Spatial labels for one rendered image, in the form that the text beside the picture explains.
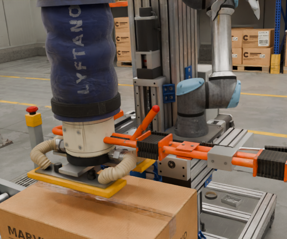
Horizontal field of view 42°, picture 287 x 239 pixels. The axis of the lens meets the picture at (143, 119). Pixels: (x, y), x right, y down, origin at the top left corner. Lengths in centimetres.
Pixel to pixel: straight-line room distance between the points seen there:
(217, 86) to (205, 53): 842
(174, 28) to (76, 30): 73
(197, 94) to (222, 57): 19
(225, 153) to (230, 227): 150
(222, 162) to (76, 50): 52
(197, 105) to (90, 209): 62
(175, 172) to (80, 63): 65
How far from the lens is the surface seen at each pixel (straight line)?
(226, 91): 156
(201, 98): 156
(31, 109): 227
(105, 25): 114
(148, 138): 114
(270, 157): 100
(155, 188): 139
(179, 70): 178
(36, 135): 231
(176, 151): 107
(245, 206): 273
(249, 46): 840
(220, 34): 161
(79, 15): 110
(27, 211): 136
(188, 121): 158
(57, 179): 125
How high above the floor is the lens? 160
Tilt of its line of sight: 18 degrees down
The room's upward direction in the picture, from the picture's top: 4 degrees counter-clockwise
